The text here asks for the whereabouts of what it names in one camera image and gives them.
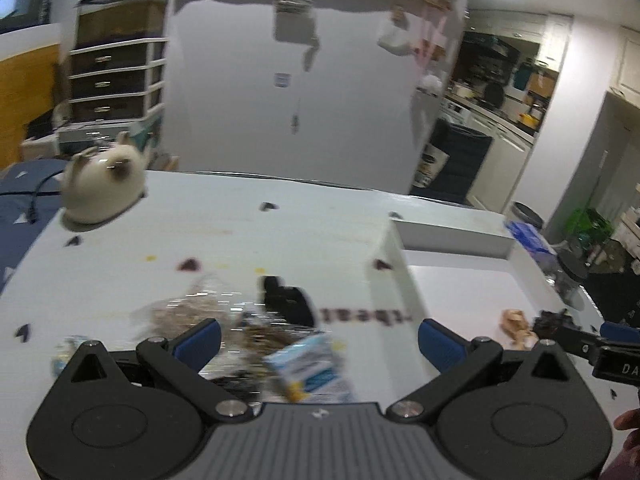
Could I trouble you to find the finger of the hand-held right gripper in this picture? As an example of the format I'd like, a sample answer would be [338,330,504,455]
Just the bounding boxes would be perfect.
[557,322,601,361]
[600,321,640,345]

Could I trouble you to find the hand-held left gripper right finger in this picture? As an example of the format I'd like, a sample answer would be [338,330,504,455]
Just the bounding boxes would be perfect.
[386,317,587,422]

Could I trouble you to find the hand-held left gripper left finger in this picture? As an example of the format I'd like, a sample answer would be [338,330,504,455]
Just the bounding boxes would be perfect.
[54,317,256,422]

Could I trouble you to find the clear bag dark brown accessory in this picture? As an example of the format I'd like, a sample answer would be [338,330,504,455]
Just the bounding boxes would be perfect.
[532,310,576,338]

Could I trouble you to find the clear bag beige hair ties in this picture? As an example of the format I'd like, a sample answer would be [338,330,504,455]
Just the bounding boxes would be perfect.
[130,272,266,361]

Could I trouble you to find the shallow white tray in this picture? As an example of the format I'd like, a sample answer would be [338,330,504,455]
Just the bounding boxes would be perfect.
[367,217,608,396]

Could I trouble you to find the clear bag tan accessories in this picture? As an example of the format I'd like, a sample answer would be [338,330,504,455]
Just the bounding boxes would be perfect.
[500,308,538,351]

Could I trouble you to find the black cloth band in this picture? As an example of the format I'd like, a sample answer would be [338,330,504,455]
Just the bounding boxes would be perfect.
[260,275,318,328]

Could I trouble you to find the person's right hand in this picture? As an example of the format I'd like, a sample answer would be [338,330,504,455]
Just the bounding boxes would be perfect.
[614,408,640,432]

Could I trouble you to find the glass jar black lid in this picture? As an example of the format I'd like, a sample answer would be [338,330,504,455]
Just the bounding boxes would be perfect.
[552,252,591,306]

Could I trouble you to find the blue tissue pack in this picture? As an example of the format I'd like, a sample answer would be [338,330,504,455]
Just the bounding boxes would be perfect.
[504,220,553,256]

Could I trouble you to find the blue white packet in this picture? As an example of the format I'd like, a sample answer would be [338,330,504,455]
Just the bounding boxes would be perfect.
[265,332,358,403]

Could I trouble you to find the grey metal pot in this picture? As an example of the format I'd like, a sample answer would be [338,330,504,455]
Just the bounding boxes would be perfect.
[510,201,546,231]

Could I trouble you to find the printed tote bag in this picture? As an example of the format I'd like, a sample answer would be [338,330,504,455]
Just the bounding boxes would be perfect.
[417,142,451,188]

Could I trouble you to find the dark chair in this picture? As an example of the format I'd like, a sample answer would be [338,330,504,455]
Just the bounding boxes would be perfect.
[427,119,493,203]

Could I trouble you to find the white kitchen cabinets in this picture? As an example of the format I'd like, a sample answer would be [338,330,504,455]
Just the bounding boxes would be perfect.
[470,110,536,211]

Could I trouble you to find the blue patterned bedding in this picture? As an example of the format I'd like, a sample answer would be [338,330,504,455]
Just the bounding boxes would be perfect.
[0,159,68,291]

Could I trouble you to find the white washing machine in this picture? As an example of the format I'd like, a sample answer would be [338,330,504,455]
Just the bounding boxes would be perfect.
[440,100,471,123]

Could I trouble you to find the white plastic drawer unit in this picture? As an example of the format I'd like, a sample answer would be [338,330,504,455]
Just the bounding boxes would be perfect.
[67,37,168,126]

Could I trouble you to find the glass tank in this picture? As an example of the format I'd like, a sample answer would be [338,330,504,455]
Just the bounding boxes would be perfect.
[75,0,173,53]

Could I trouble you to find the black cable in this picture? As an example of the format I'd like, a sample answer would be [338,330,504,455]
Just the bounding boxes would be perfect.
[27,172,66,223]

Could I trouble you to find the wall mounted hanger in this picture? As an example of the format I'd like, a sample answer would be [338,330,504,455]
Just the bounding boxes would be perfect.
[274,0,316,16]

